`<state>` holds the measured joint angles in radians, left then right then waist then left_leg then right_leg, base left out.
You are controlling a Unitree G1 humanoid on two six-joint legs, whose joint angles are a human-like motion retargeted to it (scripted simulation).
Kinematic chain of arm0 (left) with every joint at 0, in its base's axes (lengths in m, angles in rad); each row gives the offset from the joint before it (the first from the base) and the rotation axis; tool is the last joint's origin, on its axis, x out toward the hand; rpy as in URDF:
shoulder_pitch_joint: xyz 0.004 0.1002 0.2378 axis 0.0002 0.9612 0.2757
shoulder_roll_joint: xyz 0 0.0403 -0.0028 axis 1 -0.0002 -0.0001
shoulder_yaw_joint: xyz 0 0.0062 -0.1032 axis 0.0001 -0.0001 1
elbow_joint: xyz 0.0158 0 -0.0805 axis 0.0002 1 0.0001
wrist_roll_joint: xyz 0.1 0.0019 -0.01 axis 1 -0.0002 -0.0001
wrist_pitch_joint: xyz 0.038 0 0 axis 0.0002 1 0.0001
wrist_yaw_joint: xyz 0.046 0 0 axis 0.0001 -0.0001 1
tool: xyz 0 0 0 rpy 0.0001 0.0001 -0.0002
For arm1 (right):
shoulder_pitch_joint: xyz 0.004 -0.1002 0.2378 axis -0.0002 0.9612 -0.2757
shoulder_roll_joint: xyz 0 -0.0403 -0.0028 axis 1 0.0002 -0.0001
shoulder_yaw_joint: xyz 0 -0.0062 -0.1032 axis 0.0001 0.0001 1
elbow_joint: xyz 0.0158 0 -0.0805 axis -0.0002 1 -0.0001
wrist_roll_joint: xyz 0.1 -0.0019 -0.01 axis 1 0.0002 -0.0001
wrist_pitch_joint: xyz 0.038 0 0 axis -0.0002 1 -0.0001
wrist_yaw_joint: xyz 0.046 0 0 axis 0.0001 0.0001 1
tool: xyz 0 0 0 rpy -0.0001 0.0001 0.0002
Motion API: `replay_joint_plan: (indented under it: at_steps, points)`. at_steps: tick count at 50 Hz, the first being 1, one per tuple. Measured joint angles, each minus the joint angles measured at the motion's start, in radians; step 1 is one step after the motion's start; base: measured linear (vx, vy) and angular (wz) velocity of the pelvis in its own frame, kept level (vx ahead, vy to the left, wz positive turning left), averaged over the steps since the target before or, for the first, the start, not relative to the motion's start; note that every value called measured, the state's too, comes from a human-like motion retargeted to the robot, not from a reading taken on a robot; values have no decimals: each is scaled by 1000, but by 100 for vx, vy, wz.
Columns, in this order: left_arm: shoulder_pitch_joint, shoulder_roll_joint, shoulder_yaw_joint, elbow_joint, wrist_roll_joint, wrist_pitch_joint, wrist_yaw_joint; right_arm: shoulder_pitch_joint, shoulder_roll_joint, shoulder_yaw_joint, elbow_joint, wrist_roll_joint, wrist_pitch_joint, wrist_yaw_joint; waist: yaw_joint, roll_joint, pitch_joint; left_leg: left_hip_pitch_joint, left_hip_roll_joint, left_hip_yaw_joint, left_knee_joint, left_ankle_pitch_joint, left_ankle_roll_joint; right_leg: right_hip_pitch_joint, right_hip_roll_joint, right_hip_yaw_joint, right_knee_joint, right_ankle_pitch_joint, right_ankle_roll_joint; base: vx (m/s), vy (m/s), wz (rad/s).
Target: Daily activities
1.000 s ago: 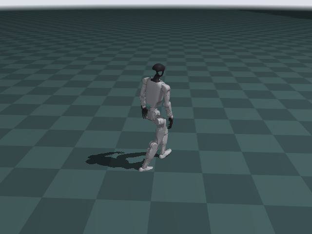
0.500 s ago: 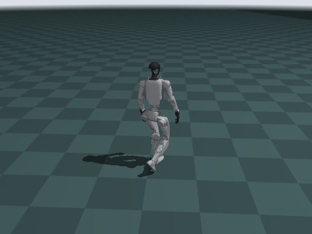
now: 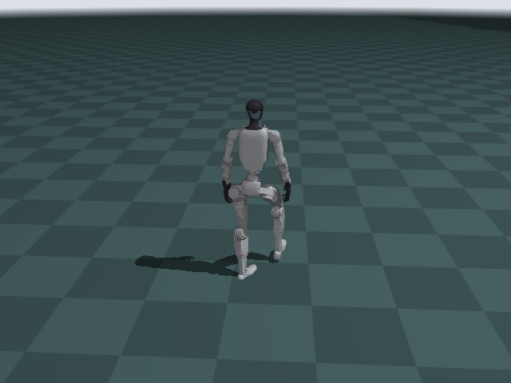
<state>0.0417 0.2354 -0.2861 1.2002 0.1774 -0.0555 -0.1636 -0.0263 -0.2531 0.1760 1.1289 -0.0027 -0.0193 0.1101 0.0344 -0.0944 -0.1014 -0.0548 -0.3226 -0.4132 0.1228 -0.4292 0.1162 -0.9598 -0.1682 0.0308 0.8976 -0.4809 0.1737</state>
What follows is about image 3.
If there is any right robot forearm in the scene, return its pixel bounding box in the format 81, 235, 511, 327
279, 157, 291, 186

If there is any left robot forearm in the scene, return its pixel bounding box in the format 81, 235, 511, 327
222, 161, 232, 185

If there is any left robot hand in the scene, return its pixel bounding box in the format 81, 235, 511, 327
222, 180, 232, 203

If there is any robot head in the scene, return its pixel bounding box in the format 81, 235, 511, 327
246, 100, 263, 130

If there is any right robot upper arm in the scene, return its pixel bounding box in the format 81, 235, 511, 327
267, 130, 286, 167

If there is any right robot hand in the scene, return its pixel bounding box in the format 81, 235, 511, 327
282, 182, 291, 202

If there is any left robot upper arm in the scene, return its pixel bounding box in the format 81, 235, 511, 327
223, 128, 240, 164

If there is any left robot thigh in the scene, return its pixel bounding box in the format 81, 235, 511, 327
228, 184, 248, 239

